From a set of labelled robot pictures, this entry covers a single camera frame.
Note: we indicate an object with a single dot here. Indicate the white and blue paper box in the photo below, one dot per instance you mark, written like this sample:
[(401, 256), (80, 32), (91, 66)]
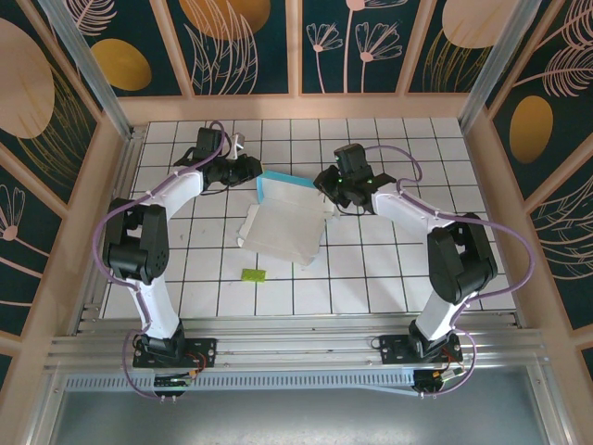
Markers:
[(282, 227)]

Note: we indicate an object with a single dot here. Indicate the small green block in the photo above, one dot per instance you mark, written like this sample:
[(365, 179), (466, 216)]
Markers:
[(254, 275)]

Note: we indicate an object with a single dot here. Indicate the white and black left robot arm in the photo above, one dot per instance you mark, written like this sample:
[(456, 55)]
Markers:
[(155, 306)]

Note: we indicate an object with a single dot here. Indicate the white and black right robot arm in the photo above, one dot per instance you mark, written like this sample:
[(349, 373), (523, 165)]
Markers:
[(458, 259)]

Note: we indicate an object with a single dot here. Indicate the small black circuit board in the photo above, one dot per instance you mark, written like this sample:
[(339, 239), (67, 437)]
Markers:
[(431, 377), (173, 381)]

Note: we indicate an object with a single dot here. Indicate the aluminium side rail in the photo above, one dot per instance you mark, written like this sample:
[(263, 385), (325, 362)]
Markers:
[(116, 185)]

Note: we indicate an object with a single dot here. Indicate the aluminium frame post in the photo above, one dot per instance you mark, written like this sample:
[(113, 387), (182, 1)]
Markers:
[(88, 60), (495, 60)]

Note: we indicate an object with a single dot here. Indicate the aluminium mounting rail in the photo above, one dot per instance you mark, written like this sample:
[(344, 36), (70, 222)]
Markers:
[(301, 345)]

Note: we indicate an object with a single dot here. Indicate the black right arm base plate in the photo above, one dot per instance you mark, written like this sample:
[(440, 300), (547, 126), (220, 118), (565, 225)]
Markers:
[(391, 347)]

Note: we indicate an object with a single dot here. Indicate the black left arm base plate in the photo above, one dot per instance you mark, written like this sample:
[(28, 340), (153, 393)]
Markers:
[(206, 347)]

